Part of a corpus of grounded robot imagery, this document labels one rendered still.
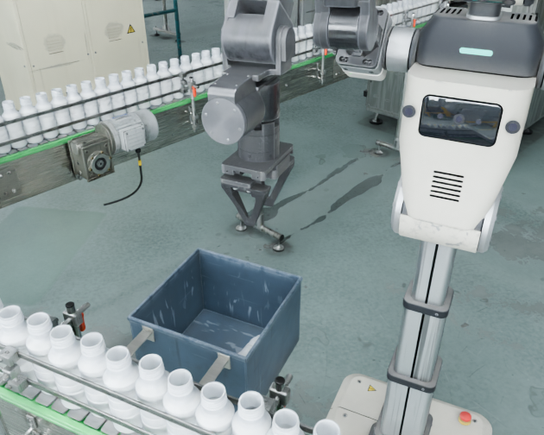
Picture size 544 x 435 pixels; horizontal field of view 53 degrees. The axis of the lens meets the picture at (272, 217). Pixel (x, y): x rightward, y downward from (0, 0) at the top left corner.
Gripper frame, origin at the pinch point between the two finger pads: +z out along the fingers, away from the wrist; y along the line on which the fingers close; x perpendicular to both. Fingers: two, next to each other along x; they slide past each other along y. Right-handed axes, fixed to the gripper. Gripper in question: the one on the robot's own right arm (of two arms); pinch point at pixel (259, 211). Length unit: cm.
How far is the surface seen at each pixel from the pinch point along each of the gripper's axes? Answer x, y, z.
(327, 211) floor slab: -61, -229, 137
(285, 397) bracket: 6.7, 4.7, 31.7
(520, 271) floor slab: 55, -212, 138
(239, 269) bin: -27, -43, 48
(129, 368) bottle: -16.9, 14.0, 26.3
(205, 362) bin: -20, -12, 51
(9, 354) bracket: -39, 18, 28
